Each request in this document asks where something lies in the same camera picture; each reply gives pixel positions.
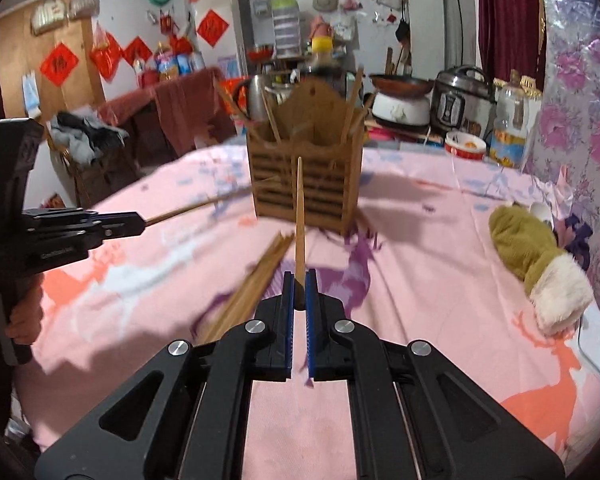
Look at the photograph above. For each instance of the white electric hotplate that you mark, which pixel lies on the white electric hotplate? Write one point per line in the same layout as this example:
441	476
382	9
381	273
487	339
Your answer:
412	112

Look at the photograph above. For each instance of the clear oil bottle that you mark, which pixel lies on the clear oil bottle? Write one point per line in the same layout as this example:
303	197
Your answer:
510	129

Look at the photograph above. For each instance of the dark soy sauce bottle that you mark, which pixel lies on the dark soy sauce bottle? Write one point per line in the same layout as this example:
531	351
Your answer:
323	64

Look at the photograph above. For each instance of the chopstick in holder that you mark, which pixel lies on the chopstick in holder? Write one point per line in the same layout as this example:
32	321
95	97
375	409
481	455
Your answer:
270	115
351	122

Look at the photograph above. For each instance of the chopstick in holder right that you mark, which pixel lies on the chopstick in holder right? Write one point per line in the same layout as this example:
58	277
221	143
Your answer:
351	122

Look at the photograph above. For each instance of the dark red curtain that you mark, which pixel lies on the dark red curtain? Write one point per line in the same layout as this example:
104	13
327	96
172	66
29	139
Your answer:
511	36

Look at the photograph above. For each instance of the olive green plush glove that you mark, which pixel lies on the olive green plush glove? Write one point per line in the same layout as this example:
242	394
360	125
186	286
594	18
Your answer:
553	281

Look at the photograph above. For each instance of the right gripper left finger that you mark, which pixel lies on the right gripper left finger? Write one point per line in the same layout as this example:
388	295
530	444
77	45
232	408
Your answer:
184	414

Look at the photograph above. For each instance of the red cloth covered table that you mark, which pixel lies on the red cloth covered table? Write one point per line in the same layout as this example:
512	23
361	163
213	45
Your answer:
188	109

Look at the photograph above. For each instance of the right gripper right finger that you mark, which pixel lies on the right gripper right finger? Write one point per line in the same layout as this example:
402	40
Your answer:
414	413

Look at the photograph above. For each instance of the person left hand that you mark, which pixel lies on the person left hand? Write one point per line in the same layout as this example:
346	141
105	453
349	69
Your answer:
25	323

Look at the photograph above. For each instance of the brown frying pan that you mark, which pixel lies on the brown frying pan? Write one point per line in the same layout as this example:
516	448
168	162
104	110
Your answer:
402	87

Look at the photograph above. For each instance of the white tissue pack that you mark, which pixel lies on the white tissue pack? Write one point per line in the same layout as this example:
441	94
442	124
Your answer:
588	338

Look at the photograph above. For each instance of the silver pressure cooker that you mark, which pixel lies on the silver pressure cooker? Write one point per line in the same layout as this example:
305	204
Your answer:
463	100

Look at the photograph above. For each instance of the chopstick in holder left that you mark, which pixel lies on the chopstick in holder left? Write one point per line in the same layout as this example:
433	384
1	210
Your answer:
270	115

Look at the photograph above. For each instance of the white refrigerator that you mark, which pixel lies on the white refrigerator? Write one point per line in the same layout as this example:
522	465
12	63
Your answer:
224	34

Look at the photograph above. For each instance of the pink printed tablecloth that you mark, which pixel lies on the pink printed tablecloth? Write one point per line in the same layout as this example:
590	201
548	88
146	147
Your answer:
420	264

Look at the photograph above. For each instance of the red white food bowl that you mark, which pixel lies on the red white food bowl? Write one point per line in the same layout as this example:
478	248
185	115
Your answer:
465	145

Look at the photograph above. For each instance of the wooden utensil holder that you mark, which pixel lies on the wooden utensil holder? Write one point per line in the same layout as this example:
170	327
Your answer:
319	132

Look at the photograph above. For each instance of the steel electric kettle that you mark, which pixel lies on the steel electric kettle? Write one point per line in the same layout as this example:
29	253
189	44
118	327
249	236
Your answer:
254	90

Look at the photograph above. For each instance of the wooden chopstick bundle on table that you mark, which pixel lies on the wooden chopstick bundle on table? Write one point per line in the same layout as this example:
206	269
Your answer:
243	301

